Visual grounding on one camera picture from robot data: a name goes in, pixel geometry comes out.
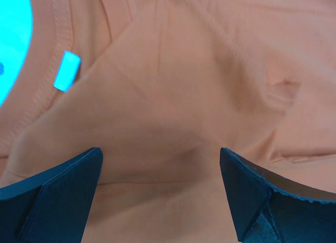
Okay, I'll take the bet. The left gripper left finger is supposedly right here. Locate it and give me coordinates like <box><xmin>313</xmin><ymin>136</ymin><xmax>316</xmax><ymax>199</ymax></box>
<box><xmin>1</xmin><ymin>148</ymin><xmax>103</xmax><ymax>243</ymax></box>

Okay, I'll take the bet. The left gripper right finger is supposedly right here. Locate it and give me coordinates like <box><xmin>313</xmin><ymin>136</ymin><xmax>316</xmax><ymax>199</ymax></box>
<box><xmin>220</xmin><ymin>148</ymin><xmax>335</xmax><ymax>242</ymax></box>

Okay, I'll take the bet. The orange t shirt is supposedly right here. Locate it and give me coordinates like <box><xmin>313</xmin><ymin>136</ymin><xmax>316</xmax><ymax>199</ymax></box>
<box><xmin>1</xmin><ymin>0</ymin><xmax>335</xmax><ymax>242</ymax></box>

